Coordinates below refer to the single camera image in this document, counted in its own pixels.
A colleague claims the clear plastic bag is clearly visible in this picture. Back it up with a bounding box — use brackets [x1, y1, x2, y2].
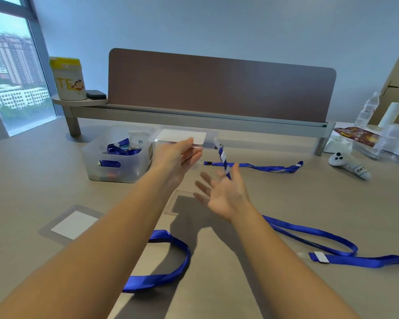
[373, 124, 399, 162]

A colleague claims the dark red snack bag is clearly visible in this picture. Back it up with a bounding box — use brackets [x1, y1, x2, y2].
[333, 126, 380, 147]

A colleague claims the grey metal desk shelf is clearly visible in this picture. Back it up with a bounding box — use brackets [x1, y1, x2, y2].
[52, 95, 336, 156]

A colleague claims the blue lanyard with black clip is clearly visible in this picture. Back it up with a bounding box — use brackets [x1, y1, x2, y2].
[203, 160, 304, 174]

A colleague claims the brown desk divider panel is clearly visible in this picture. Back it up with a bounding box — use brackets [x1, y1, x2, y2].
[108, 48, 337, 123]

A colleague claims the person's left hand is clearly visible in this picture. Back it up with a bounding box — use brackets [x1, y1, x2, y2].
[149, 137, 204, 190]

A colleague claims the white canister with yellow lid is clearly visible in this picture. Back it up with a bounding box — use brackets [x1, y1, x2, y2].
[49, 56, 87, 101]

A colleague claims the white handheld controller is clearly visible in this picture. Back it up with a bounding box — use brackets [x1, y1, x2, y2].
[328, 151, 372, 181]

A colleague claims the window with grey frame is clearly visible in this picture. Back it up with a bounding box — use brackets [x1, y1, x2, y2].
[0, 0, 58, 136]

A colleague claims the translucent plastic storage bin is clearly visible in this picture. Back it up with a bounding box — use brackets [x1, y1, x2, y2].
[82, 125, 157, 183]

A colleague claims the person's right hand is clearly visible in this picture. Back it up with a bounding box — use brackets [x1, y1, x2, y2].
[194, 162, 253, 225]

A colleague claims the white paper roll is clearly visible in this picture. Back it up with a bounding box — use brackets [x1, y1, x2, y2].
[377, 102, 399, 128]

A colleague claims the clear plastic water bottle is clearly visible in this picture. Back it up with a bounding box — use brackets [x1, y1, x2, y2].
[353, 92, 381, 127]

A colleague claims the clear card holder white insert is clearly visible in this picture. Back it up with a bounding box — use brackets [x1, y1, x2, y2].
[153, 128, 220, 152]
[37, 204, 104, 247]

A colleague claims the clear plastic ball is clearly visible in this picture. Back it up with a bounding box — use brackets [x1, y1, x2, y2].
[128, 131, 150, 147]

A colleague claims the person's right forearm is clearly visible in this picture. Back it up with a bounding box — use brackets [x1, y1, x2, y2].
[231, 206, 363, 319]

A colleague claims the white paper box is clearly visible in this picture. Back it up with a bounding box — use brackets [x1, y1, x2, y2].
[323, 135, 353, 154]

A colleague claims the person's left forearm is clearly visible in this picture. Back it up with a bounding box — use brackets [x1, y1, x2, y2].
[0, 171, 177, 319]

